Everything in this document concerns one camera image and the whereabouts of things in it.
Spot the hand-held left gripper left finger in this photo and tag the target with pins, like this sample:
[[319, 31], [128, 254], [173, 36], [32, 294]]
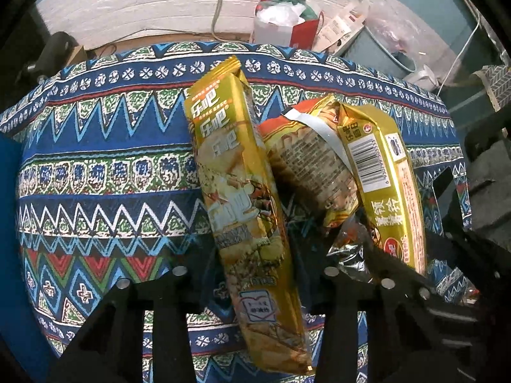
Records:
[[171, 299]]

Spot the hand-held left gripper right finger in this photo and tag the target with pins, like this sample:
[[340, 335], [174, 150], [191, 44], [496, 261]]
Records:
[[343, 299]]

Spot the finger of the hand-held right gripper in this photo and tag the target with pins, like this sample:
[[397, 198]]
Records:
[[407, 271], [463, 203]]

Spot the wide gold snack packet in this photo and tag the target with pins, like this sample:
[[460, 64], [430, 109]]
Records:
[[383, 191]]

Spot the long gold snack packet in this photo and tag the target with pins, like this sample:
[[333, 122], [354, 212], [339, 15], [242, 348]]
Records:
[[239, 207]]

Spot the orange snack packet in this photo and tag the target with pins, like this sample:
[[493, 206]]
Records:
[[307, 159]]

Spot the yellow grey patterned cloth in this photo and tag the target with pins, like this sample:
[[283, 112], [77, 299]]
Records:
[[497, 83]]

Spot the patterned blue blanket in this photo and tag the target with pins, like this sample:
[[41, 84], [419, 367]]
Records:
[[99, 167]]

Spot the light blue trash bin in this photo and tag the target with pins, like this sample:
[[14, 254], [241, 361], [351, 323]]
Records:
[[379, 54]]

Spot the printed paper bag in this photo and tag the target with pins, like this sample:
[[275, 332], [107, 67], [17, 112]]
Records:
[[343, 22]]

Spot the red and white bag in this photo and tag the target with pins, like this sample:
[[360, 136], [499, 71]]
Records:
[[285, 22]]

